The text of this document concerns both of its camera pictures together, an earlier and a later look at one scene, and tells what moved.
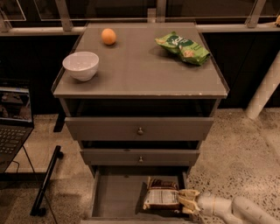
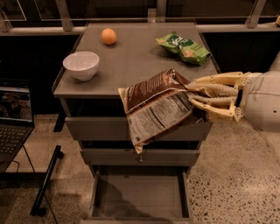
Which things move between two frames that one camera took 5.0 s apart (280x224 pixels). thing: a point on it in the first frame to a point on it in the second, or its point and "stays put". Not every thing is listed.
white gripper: x=206 y=204 to x=262 y=101
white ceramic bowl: x=81 y=66 stays put
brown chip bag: x=161 y=194 to x=155 y=105
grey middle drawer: x=139 y=157 stays put
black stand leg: x=36 y=207 stays put
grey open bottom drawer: x=116 y=194 stays put
